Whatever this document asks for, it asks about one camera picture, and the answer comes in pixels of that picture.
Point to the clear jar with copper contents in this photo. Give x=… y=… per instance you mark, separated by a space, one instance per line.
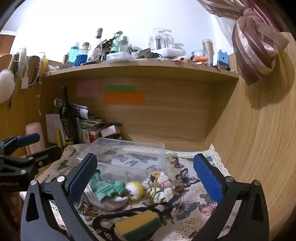
x=207 y=49

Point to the short glass jar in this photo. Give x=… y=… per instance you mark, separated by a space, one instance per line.
x=198 y=53

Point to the corked bottle with label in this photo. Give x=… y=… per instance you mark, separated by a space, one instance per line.
x=99 y=39

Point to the white fluffy pompom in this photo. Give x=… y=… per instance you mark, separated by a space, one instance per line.
x=6 y=87

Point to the yellow green sponge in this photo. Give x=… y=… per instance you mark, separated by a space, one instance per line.
x=136 y=222

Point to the yellow headband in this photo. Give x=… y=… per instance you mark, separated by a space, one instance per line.
x=44 y=64

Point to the pink tied curtain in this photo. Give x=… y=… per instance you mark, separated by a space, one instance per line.
x=252 y=46

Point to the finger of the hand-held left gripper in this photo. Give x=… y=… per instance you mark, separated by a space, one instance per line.
x=27 y=139
x=44 y=154

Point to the black lace headband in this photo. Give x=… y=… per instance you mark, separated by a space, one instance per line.
x=35 y=67

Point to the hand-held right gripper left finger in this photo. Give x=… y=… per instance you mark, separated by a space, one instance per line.
x=83 y=176

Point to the dark brown pen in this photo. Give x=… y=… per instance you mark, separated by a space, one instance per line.
x=89 y=63

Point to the white handwritten note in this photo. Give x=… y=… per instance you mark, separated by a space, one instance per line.
x=53 y=125

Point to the box with coloured dots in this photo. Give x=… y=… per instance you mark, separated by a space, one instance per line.
x=89 y=136

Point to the clear plastic bottle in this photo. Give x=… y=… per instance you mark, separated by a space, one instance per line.
x=123 y=45

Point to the green sticky note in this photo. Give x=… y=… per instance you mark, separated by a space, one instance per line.
x=120 y=88

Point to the white fluffy headband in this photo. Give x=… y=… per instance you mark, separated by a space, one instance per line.
x=22 y=58

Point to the glass bottle with blue beads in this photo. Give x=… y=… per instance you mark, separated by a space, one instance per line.
x=82 y=55

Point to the pink sticky note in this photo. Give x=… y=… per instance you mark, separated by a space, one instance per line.
x=87 y=88

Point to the dark wine bottle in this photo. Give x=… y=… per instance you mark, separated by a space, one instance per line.
x=66 y=120

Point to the white price tag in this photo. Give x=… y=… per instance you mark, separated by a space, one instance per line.
x=24 y=83

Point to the mint green pump bottle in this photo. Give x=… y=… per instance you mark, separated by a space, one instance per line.
x=115 y=42

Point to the tall blue liquid bottle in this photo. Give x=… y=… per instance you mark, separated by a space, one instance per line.
x=74 y=55

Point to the blue pencil sharpener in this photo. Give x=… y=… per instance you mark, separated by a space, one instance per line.
x=222 y=60

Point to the clear plastic box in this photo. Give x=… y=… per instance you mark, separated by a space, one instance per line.
x=129 y=148

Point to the green striped cloth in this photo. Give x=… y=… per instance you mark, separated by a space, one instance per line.
x=104 y=187

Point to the wooden shelf board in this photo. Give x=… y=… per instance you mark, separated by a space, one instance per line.
x=138 y=69

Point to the white flat box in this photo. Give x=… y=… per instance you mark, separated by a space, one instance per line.
x=172 y=52

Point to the beige cylindrical bottle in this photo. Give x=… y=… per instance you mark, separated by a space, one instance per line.
x=34 y=132

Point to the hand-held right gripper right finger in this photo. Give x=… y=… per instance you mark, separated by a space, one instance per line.
x=208 y=178

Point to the floral scrunchie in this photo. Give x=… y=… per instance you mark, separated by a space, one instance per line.
x=161 y=183

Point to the butterfly print tablecloth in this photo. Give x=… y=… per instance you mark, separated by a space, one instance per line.
x=187 y=208

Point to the yellow plush ball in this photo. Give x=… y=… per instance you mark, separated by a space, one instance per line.
x=136 y=188

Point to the orange marker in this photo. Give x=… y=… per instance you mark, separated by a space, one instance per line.
x=201 y=58

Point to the orange sticky note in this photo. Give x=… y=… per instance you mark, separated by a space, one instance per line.
x=124 y=98

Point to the black braided headband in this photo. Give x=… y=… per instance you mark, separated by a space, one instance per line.
x=101 y=216

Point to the small white card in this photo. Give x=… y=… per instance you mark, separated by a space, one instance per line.
x=109 y=131

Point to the pile of papers and magazines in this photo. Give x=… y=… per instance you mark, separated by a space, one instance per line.
x=89 y=120

